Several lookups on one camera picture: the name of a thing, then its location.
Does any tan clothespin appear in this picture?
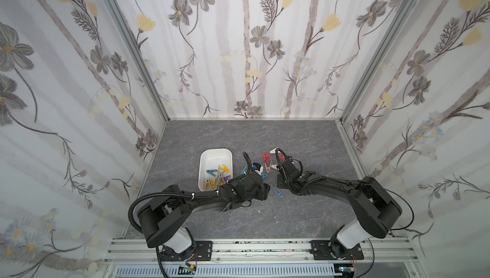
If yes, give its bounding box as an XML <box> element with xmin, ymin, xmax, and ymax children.
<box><xmin>205</xmin><ymin>177</ymin><xmax>218</xmax><ymax>191</ymax></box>

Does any white plastic storage box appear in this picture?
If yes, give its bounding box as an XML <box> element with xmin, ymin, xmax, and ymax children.
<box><xmin>198</xmin><ymin>148</ymin><xmax>234</xmax><ymax>191</ymax></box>

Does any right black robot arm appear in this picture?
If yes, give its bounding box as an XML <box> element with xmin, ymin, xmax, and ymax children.
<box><xmin>275</xmin><ymin>148</ymin><xmax>403</xmax><ymax>260</ymax></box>

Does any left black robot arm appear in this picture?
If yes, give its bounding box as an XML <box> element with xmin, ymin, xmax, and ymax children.
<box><xmin>128</xmin><ymin>153</ymin><xmax>271</xmax><ymax>261</ymax></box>

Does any blue clothespin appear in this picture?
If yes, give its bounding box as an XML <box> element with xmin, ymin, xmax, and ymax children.
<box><xmin>273</xmin><ymin>189</ymin><xmax>284</xmax><ymax>198</ymax></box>

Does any teal clothespin upper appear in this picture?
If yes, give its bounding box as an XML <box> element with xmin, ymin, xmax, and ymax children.
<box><xmin>241</xmin><ymin>167</ymin><xmax>250</xmax><ymax>176</ymax></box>

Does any beige brown clothespin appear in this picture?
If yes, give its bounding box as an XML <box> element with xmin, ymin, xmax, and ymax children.
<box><xmin>265</xmin><ymin>163</ymin><xmax>272</xmax><ymax>174</ymax></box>

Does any yellow clothespin middle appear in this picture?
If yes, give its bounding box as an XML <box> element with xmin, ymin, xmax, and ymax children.
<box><xmin>218</xmin><ymin>165</ymin><xmax>230</xmax><ymax>173</ymax></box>

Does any red clothespin pair left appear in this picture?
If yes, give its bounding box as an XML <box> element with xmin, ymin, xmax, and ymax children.
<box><xmin>262</xmin><ymin>153</ymin><xmax>271</xmax><ymax>165</ymax></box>

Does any mint clothespin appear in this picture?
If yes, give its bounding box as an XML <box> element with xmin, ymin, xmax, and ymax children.
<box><xmin>206</xmin><ymin>169</ymin><xmax>219</xmax><ymax>177</ymax></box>

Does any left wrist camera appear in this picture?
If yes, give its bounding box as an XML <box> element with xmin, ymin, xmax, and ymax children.
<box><xmin>252</xmin><ymin>163</ymin><xmax>264</xmax><ymax>175</ymax></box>

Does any white cable duct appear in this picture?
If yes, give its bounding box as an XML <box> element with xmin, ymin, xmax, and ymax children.
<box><xmin>114</xmin><ymin>264</ymin><xmax>341</xmax><ymax>278</ymax></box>

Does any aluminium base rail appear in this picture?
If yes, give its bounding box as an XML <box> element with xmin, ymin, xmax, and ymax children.
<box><xmin>101</xmin><ymin>237</ymin><xmax>427</xmax><ymax>277</ymax></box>

